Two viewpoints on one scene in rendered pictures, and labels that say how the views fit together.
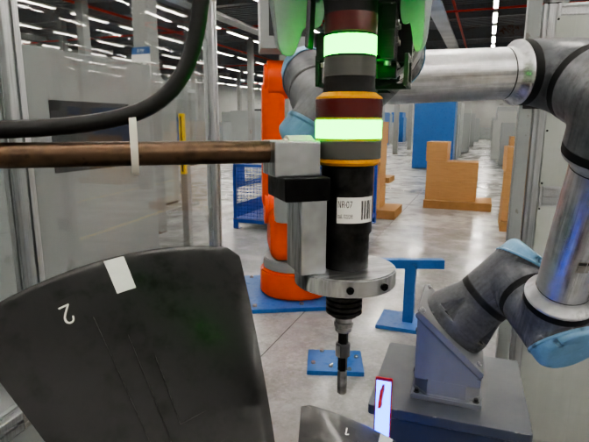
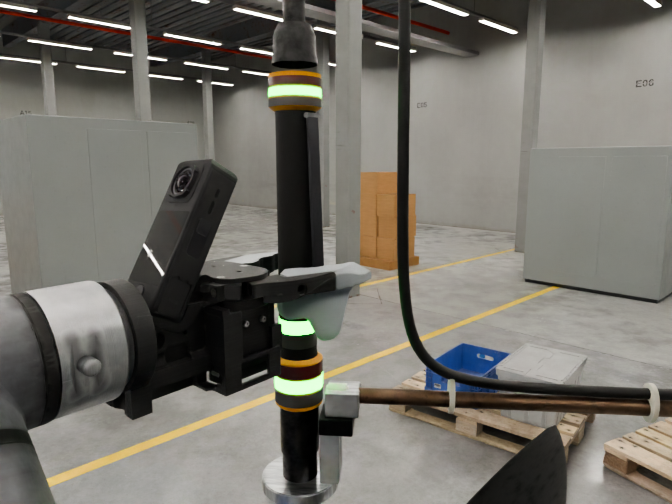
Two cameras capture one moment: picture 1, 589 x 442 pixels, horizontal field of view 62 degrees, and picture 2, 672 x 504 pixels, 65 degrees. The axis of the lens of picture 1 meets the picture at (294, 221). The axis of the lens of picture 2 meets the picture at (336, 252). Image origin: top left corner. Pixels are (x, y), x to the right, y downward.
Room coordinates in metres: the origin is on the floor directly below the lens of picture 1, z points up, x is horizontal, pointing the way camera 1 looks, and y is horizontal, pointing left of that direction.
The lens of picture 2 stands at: (0.72, 0.18, 1.75)
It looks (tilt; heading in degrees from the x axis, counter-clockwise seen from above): 10 degrees down; 204
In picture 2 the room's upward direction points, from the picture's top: straight up
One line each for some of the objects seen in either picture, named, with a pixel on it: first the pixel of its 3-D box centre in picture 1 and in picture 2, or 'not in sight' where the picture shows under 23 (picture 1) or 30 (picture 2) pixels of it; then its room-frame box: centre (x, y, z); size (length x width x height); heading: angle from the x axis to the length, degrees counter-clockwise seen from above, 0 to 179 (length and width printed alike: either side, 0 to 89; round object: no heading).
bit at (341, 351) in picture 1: (342, 359); not in sight; (0.33, -0.04, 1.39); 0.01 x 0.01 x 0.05
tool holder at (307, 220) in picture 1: (332, 213); (310, 436); (0.32, -0.03, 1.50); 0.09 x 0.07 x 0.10; 109
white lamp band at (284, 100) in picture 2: not in sight; (295, 103); (0.33, -0.04, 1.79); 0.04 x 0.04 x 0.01
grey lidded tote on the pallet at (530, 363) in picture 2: not in sight; (541, 384); (-2.79, 0.07, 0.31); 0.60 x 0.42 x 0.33; 166
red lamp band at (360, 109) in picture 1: (349, 109); (298, 364); (0.33, -0.04, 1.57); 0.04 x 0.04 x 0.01
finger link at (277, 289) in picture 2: not in sight; (279, 286); (0.39, -0.02, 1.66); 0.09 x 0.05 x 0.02; 142
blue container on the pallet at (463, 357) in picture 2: not in sight; (468, 373); (-2.92, -0.42, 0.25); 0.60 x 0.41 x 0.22; 166
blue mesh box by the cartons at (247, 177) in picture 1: (275, 192); not in sight; (7.63, 0.30, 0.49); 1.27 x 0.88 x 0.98; 159
